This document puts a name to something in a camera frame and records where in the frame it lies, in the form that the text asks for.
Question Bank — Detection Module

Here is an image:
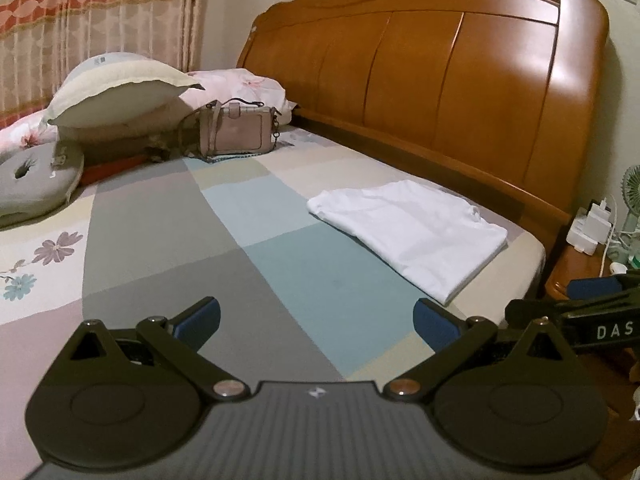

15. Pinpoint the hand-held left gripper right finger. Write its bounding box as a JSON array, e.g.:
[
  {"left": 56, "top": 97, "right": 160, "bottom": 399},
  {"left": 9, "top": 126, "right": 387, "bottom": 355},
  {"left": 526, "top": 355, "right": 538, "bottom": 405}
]
[{"left": 383, "top": 297, "right": 594, "bottom": 404}]

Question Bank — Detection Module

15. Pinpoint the wooden headboard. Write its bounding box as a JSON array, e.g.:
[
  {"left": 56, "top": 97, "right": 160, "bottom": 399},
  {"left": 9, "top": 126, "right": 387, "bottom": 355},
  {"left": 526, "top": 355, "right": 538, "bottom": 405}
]
[{"left": 235, "top": 0, "right": 611, "bottom": 266}]

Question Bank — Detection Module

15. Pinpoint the white cable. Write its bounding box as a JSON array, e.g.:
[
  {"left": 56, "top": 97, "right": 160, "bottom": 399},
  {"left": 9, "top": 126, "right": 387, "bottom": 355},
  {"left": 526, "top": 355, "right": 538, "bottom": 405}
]
[{"left": 597, "top": 197, "right": 640, "bottom": 278}]

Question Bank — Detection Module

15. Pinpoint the white printed t-shirt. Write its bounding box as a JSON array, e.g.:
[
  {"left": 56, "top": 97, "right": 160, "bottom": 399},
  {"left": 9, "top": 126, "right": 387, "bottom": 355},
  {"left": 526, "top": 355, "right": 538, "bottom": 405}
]
[{"left": 306, "top": 179, "right": 509, "bottom": 306}]

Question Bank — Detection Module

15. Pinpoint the patterned orange curtain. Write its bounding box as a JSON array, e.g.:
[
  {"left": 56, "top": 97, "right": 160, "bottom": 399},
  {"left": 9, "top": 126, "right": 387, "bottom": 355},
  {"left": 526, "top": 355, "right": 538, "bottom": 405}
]
[{"left": 0, "top": 0, "right": 211, "bottom": 128}]

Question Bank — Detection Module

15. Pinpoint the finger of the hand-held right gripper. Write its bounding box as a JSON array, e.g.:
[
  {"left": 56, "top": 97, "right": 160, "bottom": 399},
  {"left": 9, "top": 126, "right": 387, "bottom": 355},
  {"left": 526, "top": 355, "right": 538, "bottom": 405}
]
[
  {"left": 504, "top": 287, "right": 640, "bottom": 331},
  {"left": 566, "top": 270, "right": 640, "bottom": 302}
]

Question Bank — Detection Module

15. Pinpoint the red cloth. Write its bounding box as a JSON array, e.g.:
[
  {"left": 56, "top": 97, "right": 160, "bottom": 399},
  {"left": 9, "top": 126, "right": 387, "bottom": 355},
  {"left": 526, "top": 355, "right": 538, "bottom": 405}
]
[{"left": 79, "top": 155, "right": 148, "bottom": 187}]

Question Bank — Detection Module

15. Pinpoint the wooden nightstand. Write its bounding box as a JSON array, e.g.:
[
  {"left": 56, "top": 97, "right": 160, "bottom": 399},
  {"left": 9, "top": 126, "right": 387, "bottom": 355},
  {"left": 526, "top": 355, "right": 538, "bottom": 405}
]
[{"left": 542, "top": 242, "right": 640, "bottom": 376}]

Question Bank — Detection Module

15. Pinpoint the brown folded blanket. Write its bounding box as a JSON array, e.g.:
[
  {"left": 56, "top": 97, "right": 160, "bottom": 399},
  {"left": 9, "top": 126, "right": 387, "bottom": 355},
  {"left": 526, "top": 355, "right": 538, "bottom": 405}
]
[{"left": 57, "top": 120, "right": 201, "bottom": 166}]

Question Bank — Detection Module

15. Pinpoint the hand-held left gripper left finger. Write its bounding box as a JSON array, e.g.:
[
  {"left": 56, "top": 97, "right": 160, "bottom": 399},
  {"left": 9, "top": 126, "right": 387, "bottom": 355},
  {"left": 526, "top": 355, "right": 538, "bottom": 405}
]
[{"left": 44, "top": 296, "right": 251, "bottom": 404}]

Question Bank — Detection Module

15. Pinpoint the dark patterned cloth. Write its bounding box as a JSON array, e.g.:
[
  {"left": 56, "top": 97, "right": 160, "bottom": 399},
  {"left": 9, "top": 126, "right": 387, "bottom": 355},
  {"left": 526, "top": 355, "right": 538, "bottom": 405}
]
[{"left": 145, "top": 132, "right": 186, "bottom": 163}]

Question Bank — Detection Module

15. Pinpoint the grey pillow with hole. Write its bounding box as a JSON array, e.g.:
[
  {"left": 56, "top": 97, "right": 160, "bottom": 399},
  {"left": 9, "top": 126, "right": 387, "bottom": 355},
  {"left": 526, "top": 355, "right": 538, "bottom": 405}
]
[{"left": 0, "top": 141, "right": 85, "bottom": 228}]

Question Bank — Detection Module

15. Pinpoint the small green fan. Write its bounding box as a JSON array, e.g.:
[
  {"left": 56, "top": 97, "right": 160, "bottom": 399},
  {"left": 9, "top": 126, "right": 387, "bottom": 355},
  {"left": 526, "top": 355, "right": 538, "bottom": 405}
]
[{"left": 620, "top": 165, "right": 640, "bottom": 241}]

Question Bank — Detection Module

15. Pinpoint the pink handbag with chain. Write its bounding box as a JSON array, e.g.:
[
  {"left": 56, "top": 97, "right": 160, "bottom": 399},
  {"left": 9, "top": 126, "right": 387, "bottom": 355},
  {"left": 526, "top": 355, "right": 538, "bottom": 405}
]
[{"left": 177, "top": 97, "right": 283, "bottom": 163}]

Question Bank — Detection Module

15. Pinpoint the pale green pillow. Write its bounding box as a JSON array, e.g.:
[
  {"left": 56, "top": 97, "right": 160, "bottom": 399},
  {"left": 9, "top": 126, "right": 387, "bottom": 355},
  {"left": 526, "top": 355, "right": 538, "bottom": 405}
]
[{"left": 42, "top": 52, "right": 206, "bottom": 128}]

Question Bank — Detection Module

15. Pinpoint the white power adapter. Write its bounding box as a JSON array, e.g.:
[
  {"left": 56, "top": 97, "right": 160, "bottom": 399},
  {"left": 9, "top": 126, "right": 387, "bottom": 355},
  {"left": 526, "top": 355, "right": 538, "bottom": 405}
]
[{"left": 566, "top": 201, "right": 615, "bottom": 256}]

